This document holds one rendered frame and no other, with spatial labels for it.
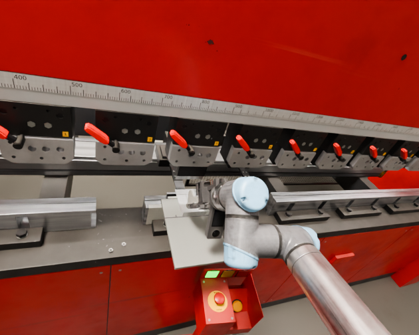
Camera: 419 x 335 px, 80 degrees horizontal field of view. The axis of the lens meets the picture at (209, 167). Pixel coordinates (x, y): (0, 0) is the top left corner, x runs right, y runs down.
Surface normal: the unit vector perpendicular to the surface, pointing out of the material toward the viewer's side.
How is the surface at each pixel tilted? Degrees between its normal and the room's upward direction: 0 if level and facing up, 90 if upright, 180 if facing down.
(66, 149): 90
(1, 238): 0
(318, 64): 90
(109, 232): 0
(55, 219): 90
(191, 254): 0
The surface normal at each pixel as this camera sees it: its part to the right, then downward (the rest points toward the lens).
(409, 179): -0.92, -0.02
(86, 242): 0.27, -0.76
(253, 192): 0.39, -0.17
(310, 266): -0.53, -0.72
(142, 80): 0.29, 0.65
